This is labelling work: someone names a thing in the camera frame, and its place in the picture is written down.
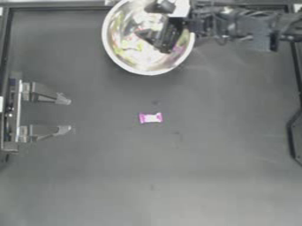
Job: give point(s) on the magenta candy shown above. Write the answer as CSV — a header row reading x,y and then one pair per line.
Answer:
x,y
150,117

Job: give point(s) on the steel bowl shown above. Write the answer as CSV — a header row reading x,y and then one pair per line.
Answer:
x,y
146,63

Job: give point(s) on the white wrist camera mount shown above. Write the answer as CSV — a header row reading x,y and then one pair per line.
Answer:
x,y
182,9

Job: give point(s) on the black table frame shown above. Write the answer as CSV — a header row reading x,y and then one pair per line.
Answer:
x,y
59,5

